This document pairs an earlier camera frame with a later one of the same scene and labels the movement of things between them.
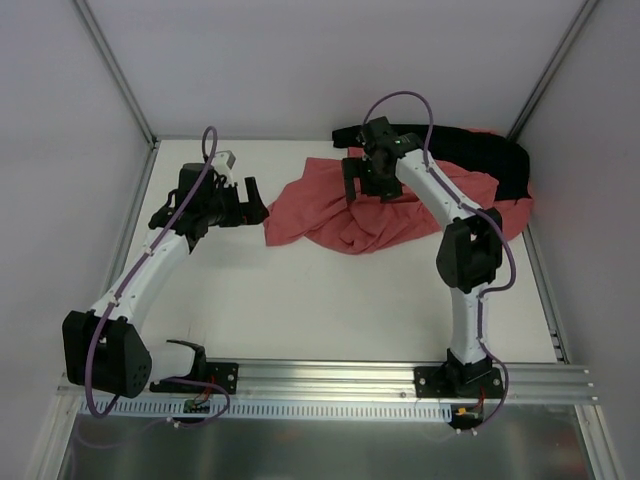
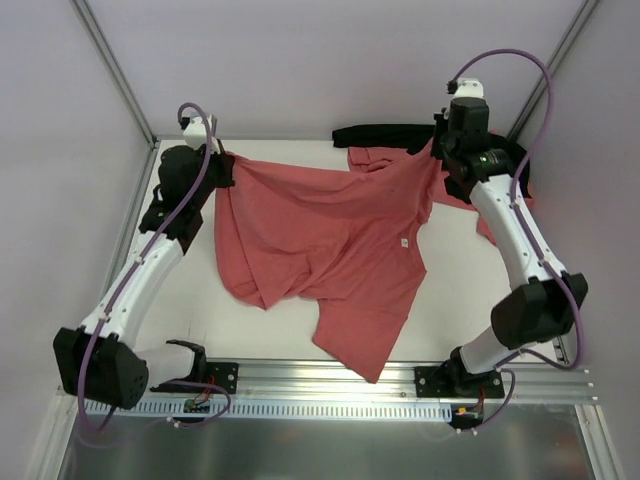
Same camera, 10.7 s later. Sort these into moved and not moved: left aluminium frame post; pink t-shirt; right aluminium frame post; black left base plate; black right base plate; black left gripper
Moved: pink t-shirt; black left gripper
Not moved: right aluminium frame post; black right base plate; black left base plate; left aluminium frame post
